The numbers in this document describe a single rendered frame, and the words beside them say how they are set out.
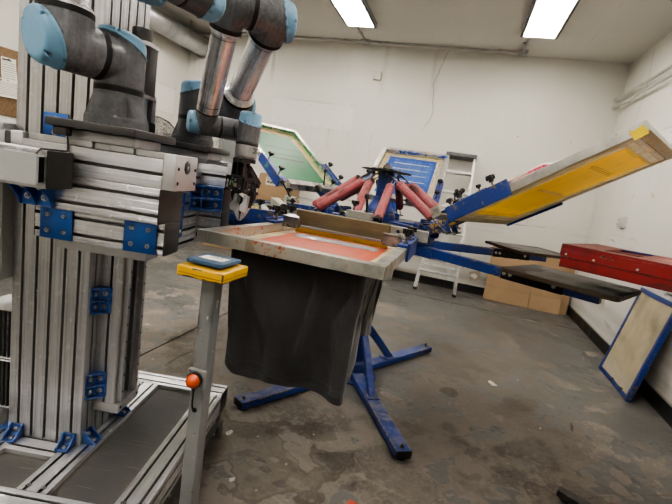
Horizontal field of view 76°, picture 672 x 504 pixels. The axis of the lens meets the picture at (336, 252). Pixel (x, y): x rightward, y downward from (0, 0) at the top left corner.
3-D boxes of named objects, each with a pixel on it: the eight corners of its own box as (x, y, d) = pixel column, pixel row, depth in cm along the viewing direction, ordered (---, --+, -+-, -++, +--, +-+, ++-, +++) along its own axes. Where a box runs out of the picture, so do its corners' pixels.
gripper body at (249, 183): (223, 191, 144) (227, 155, 142) (236, 192, 152) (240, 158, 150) (243, 195, 142) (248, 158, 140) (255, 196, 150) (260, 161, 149)
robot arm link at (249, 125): (258, 116, 150) (266, 114, 143) (254, 148, 151) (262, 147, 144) (236, 111, 146) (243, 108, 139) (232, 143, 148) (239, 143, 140)
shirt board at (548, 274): (637, 308, 184) (643, 290, 183) (613, 319, 156) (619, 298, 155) (395, 242, 277) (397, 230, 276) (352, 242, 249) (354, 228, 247)
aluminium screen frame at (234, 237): (383, 280, 116) (385, 267, 115) (195, 240, 131) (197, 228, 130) (413, 250, 191) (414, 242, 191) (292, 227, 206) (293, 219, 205)
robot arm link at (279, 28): (208, 101, 168) (254, -24, 125) (245, 109, 175) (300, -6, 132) (209, 126, 163) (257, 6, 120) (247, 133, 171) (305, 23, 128)
